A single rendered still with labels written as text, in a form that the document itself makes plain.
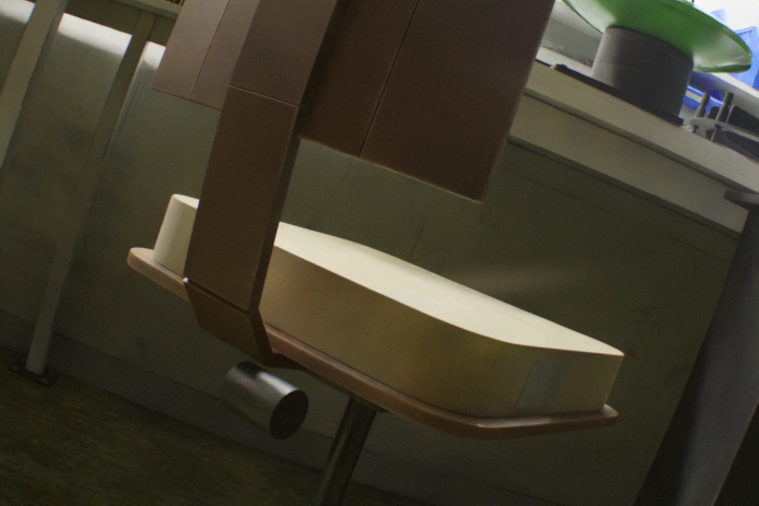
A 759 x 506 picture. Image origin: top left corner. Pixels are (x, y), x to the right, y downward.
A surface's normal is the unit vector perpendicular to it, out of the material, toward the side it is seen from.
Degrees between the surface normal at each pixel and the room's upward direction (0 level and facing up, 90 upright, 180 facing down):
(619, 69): 90
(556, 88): 90
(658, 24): 159
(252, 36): 93
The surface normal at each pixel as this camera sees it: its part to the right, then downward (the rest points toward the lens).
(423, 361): -0.40, -0.11
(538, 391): 0.79, 0.31
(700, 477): -0.92, -0.33
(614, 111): 0.11, 0.08
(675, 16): -0.34, 0.86
